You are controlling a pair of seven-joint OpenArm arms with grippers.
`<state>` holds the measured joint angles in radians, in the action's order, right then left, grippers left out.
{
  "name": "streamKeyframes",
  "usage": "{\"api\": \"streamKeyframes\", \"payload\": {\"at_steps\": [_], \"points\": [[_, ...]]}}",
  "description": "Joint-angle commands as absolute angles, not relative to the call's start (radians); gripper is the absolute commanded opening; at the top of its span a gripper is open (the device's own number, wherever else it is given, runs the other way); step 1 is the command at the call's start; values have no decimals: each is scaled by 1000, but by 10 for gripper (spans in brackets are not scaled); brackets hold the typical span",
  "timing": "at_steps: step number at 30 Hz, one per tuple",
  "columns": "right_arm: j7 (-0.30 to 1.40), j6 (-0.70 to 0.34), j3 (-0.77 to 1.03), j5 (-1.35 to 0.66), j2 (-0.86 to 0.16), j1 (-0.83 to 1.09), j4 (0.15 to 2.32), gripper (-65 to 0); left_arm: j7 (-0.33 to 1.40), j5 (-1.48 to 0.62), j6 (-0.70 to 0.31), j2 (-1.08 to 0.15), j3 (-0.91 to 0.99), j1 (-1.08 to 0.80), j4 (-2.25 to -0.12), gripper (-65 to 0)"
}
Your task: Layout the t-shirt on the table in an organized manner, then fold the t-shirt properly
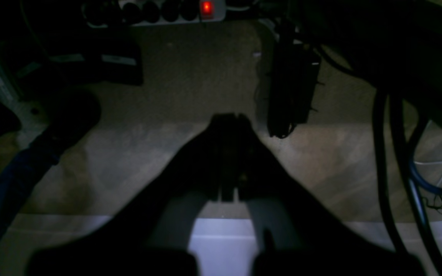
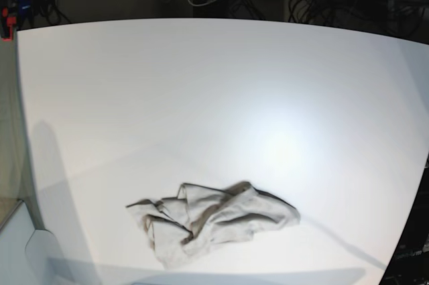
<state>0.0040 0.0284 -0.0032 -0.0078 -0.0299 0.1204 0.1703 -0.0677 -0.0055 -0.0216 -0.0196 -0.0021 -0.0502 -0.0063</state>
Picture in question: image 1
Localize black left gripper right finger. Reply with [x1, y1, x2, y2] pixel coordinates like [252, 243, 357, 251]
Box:
[235, 115, 425, 276]

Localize person leg blue jeans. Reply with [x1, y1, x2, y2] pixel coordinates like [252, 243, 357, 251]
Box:
[0, 148, 60, 240]

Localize black power adapter brick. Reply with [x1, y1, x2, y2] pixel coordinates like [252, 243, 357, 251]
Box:
[267, 20, 322, 139]

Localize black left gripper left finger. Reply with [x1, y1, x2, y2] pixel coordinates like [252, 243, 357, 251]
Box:
[28, 115, 229, 276]

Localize blue cable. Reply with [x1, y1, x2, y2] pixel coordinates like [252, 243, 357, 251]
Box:
[409, 161, 442, 197]

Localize black shoe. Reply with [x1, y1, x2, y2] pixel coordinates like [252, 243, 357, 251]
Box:
[30, 90, 102, 155]

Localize black cable bundle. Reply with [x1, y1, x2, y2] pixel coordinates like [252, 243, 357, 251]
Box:
[290, 0, 442, 276]

